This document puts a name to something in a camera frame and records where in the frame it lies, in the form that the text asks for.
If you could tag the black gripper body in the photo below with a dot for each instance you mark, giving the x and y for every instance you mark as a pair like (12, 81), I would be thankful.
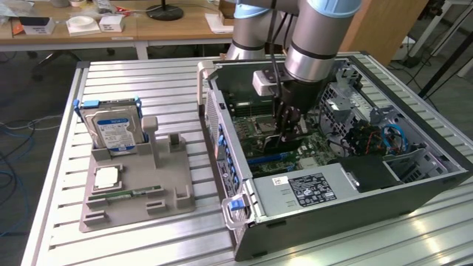
(302, 94)

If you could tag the black graphics card metal bracket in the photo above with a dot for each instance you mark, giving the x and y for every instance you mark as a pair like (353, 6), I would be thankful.
(270, 145)

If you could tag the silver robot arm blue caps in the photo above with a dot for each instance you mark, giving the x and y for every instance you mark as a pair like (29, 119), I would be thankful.
(313, 41)

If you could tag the CPU socket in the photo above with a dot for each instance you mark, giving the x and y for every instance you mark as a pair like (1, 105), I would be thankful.
(265, 124)

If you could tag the green motherboard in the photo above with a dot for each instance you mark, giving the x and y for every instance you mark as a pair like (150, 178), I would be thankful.
(317, 149)

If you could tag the perforated metal drive cage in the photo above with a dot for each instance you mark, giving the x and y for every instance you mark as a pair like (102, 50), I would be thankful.
(340, 110)

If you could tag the blue expansion slot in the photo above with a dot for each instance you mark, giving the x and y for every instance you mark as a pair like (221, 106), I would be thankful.
(269, 161)

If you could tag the black plastic air shroud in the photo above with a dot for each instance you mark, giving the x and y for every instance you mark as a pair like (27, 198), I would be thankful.
(369, 174)

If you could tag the grey power supply unit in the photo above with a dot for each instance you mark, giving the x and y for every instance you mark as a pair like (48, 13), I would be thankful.
(273, 199)

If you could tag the blue case release latch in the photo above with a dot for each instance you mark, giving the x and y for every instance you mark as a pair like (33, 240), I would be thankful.
(236, 205)

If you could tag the white paper sheet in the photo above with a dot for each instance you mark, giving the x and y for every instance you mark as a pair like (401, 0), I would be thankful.
(217, 25)

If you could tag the grey metal disk bay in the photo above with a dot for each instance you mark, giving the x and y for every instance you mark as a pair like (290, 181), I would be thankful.
(417, 163)

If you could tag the wooden cabinet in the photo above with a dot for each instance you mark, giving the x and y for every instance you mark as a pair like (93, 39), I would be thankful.
(401, 25)

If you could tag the brown cardboard box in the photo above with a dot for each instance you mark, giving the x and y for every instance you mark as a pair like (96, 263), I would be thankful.
(225, 8)

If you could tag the black open PC case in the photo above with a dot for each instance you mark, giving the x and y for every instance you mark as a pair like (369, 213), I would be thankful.
(332, 227)

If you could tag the black stand pole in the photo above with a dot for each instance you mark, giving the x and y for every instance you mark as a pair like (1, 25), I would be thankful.
(442, 59)

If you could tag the grey plastic parts rack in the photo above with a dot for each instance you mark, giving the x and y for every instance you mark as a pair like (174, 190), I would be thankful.
(140, 177)

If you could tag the hard disk in blue caddy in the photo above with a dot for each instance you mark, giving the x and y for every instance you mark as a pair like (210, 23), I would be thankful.
(112, 133)

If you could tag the black round lamp base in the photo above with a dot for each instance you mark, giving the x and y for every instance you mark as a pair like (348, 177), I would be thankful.
(164, 14)

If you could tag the green RAM stick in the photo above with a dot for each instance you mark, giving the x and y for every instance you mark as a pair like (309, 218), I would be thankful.
(124, 194)

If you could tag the silver CPU chip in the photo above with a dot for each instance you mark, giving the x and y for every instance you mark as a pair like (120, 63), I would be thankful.
(106, 178)

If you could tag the white labelled cardboard box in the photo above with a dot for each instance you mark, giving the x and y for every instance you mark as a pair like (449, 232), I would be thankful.
(112, 23)

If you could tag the black office chair base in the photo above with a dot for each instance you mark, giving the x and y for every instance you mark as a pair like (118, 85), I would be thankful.
(51, 62)

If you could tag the long wooden desk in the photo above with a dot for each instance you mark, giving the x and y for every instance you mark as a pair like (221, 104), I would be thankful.
(55, 38)

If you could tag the grey cup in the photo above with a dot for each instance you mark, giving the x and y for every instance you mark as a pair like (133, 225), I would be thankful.
(60, 2)

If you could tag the white box black lid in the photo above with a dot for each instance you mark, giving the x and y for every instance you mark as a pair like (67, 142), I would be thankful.
(36, 26)

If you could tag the orange booklet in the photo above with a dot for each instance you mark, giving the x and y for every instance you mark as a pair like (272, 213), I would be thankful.
(16, 29)

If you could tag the clear plastic bag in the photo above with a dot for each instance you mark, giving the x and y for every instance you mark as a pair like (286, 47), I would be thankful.
(15, 8)

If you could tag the black intrusion switch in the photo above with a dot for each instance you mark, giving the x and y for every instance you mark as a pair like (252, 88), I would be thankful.
(221, 106)

